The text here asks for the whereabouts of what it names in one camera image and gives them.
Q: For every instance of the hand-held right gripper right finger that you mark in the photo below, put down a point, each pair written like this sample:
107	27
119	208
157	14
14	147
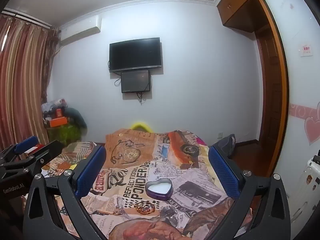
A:
223	173

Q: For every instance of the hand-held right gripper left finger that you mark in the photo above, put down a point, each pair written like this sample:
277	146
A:
90	173

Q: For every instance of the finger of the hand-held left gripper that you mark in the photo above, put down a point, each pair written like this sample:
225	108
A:
25	143
48	152

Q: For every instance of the purple heart-shaped tin box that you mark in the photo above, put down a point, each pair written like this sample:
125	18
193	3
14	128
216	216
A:
160	196

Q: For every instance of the red white box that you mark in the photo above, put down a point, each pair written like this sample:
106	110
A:
35	150

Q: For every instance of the yellow cloth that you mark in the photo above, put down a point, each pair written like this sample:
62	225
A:
73	166

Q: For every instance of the green cloth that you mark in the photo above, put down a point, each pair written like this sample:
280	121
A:
62	135

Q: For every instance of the striped bed sheet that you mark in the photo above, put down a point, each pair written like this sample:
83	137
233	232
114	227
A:
80	148

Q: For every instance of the dark grey bag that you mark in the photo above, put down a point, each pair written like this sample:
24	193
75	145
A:
225	142

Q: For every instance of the orange cardboard box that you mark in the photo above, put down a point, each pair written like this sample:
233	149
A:
58	122

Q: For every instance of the magenta cloth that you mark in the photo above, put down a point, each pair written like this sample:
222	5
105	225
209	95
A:
201	140

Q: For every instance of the dark teal cloth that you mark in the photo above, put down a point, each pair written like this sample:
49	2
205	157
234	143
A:
77	120

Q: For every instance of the pile of plastic bags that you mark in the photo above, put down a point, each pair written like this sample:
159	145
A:
53	105

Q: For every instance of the printed newspaper pattern blanket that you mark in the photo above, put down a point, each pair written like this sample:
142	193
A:
150	160

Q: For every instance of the red striped curtain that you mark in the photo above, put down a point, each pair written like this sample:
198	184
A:
22	80

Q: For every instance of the white suitcase with stickers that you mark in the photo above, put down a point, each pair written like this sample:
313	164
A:
305	192

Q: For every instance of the dark brown wooden door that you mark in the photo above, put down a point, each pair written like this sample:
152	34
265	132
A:
270	87

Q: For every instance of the pink swirl border strip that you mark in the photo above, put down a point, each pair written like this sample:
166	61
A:
302	111

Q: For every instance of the dark curtain rod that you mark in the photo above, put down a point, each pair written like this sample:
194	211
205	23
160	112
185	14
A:
27	18

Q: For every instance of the white air conditioner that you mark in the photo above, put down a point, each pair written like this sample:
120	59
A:
80	30

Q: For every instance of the red white paper label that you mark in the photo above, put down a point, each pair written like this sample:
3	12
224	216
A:
307	50

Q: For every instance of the wooden overhead cabinet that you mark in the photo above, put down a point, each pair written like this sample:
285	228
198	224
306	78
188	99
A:
237	7

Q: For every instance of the white wall outlet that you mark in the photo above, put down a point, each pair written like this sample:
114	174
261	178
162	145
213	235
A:
219	135

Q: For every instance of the pink heart wall sticker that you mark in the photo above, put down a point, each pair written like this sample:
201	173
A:
312	130

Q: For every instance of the small black wall monitor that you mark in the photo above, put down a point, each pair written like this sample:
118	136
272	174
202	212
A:
135	81

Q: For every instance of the large black wall television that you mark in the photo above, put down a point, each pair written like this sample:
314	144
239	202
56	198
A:
135	53

